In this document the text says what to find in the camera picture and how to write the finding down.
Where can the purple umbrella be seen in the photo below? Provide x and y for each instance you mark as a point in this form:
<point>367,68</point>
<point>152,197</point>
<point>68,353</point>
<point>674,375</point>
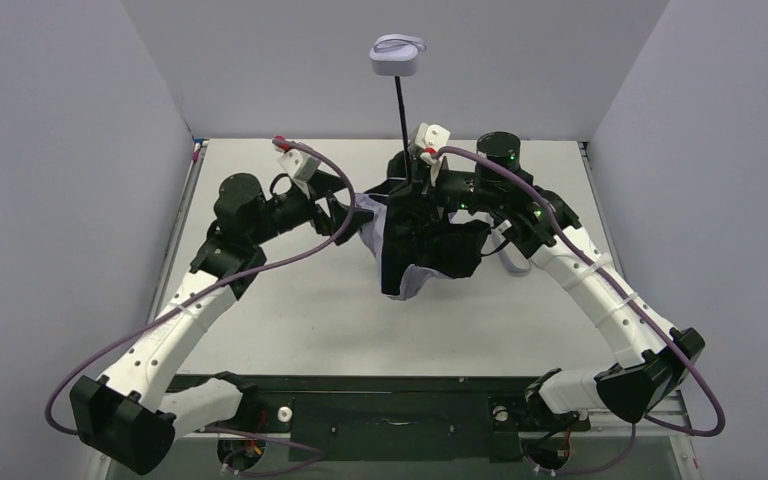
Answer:
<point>411,239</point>

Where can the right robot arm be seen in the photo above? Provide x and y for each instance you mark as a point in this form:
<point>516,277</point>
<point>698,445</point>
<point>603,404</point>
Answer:
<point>651,355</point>

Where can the purple umbrella case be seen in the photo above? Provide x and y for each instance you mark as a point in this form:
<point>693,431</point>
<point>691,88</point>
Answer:
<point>513,263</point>

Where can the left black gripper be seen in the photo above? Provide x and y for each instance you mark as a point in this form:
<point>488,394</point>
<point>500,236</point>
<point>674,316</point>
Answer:
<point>325,206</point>

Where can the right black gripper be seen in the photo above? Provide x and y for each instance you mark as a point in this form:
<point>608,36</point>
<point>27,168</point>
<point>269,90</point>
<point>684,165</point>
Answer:
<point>414,201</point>

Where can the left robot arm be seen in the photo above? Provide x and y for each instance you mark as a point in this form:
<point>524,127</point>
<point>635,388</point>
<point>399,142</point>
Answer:
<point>126,413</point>

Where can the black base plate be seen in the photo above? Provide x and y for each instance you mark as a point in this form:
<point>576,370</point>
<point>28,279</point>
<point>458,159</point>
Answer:
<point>379,418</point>

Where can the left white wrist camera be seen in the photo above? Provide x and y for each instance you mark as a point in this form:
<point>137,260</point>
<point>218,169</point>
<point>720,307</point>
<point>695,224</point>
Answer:
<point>300,168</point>

